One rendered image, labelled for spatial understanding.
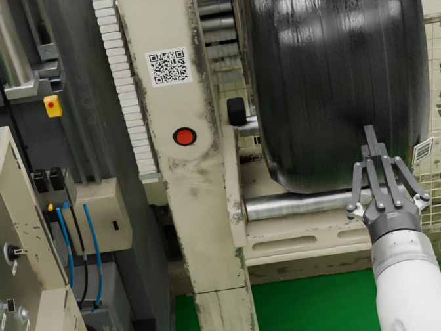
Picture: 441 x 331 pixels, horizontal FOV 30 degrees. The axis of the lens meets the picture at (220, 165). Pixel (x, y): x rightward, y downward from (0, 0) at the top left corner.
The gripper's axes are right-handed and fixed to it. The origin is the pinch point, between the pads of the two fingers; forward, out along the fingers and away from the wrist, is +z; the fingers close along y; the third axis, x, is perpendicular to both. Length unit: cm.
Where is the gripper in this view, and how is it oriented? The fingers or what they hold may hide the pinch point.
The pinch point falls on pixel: (372, 146)
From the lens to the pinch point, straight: 135.6
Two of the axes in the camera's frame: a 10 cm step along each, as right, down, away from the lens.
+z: -0.7, -7.3, 6.9
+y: -9.9, 1.5, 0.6
